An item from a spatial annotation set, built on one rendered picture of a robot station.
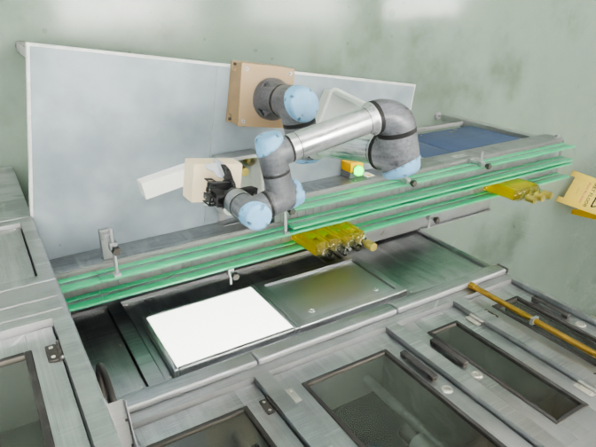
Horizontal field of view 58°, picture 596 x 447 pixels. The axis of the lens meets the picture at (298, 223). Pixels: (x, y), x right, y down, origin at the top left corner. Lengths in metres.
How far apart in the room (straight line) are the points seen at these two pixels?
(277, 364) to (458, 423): 0.54
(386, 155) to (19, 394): 1.08
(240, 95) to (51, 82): 0.61
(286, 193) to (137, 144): 0.72
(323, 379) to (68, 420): 0.83
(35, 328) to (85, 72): 0.88
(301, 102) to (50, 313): 1.00
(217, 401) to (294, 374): 0.24
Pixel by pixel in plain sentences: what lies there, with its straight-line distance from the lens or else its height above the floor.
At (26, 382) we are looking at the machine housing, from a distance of 1.22.
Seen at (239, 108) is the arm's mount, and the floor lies 0.85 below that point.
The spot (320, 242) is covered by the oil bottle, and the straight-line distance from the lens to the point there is 2.05.
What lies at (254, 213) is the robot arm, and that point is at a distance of 1.38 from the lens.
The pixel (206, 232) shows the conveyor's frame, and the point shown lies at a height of 0.83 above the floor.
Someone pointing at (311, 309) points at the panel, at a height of 1.25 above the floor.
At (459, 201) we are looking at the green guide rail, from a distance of 2.72.
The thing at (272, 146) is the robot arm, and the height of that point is 1.43.
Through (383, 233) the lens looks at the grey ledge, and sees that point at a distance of 2.50.
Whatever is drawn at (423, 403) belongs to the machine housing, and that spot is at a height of 1.76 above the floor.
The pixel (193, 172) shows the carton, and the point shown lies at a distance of 1.65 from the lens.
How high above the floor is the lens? 2.61
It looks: 52 degrees down
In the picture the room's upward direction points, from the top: 123 degrees clockwise
